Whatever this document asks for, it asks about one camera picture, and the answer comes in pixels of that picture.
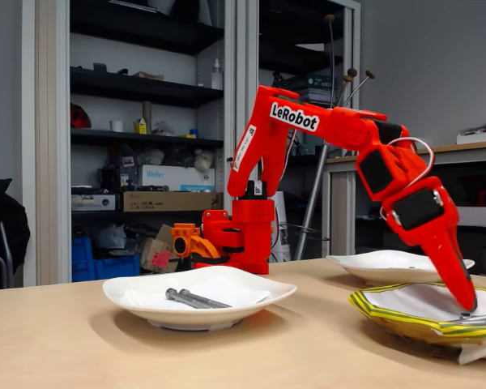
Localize black jacket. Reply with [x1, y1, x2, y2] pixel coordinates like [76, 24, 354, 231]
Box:
[0, 177, 32, 280]

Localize white plastic bottle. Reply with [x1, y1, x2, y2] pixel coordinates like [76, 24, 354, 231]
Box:
[211, 58, 224, 90]

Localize long white box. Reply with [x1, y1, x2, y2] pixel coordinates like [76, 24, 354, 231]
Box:
[456, 129, 486, 146]

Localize white square ceramic plate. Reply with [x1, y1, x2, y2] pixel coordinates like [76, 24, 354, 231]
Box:
[102, 265, 299, 332]
[326, 250, 476, 287]

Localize red black helmet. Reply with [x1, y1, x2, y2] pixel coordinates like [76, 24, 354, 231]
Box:
[70, 103, 92, 130]

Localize grey sideboard with wooden top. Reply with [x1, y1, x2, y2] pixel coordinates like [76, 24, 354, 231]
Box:
[322, 139, 486, 279]

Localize long brown cardboard box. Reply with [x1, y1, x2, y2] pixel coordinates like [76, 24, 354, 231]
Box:
[122, 190, 224, 212]

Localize yellow green striped paper plate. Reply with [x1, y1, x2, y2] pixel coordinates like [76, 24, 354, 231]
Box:
[347, 282, 486, 365]

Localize stack of books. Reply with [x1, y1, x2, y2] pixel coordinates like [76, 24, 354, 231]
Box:
[287, 75, 334, 102]

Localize black flexible tripod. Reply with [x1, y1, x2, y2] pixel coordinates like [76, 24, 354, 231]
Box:
[266, 71, 292, 88]

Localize cardboard tube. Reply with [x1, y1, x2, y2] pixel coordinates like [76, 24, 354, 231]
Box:
[142, 100, 153, 135]

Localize orange printed part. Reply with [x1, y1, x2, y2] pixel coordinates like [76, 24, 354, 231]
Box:
[170, 222, 222, 260]

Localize blue plastic crate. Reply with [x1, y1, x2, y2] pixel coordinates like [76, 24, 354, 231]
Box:
[71, 237, 94, 283]
[92, 254, 142, 280]

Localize white printed paper bag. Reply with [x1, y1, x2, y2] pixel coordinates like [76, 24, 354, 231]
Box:
[271, 190, 292, 263]

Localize flat grey white box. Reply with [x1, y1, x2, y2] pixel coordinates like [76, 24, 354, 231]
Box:
[71, 194, 117, 212]

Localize white Weller box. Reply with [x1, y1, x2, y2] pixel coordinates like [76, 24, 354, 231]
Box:
[141, 164, 216, 192]

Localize grey coat stand wooden knobs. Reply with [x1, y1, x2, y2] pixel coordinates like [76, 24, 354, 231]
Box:
[297, 14, 377, 261]

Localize cardboard box with pink sticker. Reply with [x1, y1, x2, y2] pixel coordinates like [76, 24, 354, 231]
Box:
[139, 224, 183, 273]

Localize grey metal shelf cabinet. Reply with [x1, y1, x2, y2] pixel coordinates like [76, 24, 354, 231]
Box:
[22, 0, 238, 287]
[237, 0, 361, 260]

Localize white storage box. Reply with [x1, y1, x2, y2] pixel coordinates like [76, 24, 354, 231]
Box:
[458, 205, 486, 229]

